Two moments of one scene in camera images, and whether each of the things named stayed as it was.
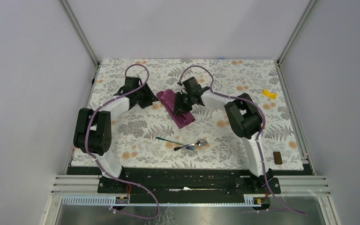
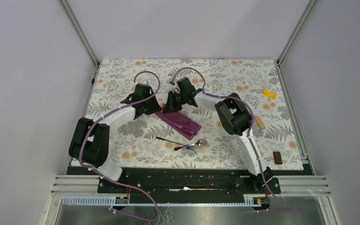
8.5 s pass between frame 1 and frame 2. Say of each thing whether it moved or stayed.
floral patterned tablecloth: stayed
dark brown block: stayed
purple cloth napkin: moved
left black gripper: moved
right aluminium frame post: stayed
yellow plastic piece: stayed
